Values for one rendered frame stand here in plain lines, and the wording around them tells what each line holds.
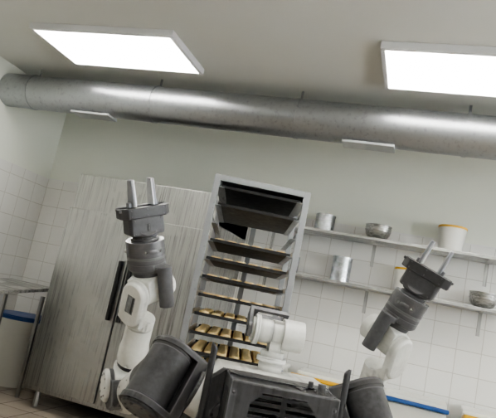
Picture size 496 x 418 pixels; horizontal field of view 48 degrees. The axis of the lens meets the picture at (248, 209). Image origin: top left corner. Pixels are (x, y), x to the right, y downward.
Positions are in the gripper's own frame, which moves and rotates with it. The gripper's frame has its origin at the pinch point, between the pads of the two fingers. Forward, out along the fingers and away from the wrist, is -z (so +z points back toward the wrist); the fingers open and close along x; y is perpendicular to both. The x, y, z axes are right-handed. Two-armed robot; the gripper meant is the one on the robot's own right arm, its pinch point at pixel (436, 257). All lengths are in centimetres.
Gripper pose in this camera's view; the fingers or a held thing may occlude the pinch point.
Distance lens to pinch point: 140.1
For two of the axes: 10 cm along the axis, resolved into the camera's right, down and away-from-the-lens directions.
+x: -7.6, -4.9, 4.2
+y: 4.3, 1.0, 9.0
